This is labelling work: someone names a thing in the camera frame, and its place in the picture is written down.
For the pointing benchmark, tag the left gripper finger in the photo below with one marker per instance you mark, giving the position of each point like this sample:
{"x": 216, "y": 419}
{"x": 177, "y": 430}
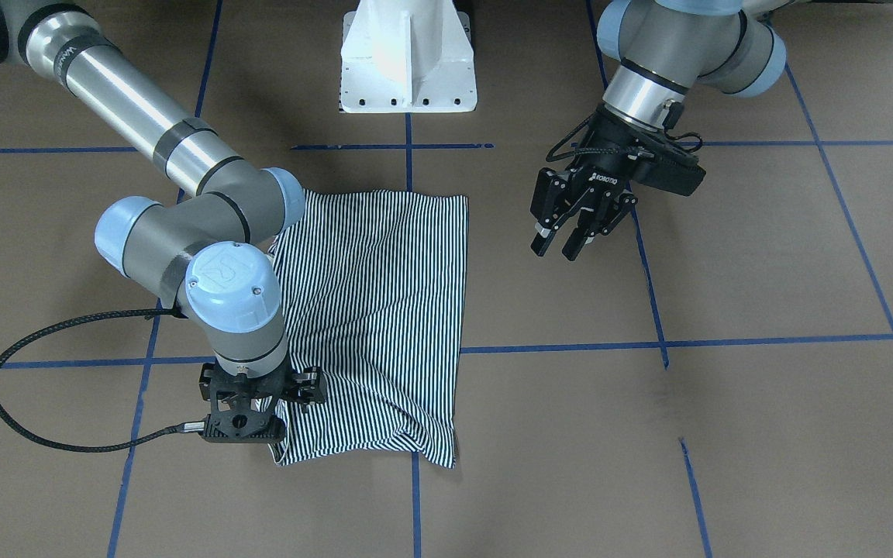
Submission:
{"x": 552, "y": 209}
{"x": 598, "y": 216}

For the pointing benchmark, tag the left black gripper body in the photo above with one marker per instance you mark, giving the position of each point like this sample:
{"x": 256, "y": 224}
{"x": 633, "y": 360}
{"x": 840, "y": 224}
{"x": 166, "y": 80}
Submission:
{"x": 606, "y": 170}

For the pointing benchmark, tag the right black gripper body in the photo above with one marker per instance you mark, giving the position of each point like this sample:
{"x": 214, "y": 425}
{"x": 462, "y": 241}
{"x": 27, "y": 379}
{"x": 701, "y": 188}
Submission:
{"x": 306, "y": 385}

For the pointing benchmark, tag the striped polo shirt white collar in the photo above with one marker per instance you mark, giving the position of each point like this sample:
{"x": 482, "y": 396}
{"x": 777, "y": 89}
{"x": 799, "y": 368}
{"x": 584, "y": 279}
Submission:
{"x": 373, "y": 291}

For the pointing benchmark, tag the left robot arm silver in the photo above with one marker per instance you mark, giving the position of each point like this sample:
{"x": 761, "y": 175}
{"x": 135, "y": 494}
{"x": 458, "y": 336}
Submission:
{"x": 662, "y": 48}

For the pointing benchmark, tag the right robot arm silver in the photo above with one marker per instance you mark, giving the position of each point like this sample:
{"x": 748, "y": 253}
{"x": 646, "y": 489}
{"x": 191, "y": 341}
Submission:
{"x": 200, "y": 257}

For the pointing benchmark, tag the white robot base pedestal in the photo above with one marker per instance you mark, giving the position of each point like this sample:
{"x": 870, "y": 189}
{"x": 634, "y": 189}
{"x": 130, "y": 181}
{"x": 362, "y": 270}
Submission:
{"x": 408, "y": 57}

